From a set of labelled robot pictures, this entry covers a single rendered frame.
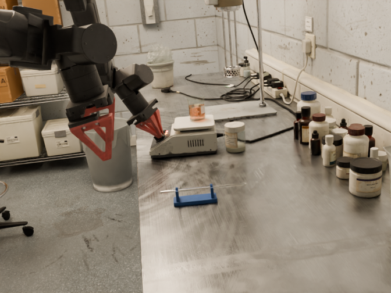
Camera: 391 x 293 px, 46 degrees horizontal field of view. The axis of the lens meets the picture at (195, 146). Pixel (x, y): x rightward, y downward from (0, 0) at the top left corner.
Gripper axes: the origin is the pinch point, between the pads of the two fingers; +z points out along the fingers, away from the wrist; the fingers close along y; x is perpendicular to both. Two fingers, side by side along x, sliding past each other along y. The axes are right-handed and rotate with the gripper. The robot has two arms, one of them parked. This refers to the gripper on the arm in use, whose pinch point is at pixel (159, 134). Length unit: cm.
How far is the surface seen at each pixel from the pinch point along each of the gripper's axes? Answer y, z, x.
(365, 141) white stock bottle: 0, 25, -52
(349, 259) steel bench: -41, 25, -53
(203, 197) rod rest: -26.2, 11.1, -21.8
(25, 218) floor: 47, 20, 164
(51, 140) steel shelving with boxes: 114, -2, 184
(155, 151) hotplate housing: -4.4, 2.7, 1.5
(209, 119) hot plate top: 9.6, 5.4, -10.9
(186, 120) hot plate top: 8.2, 1.9, -5.0
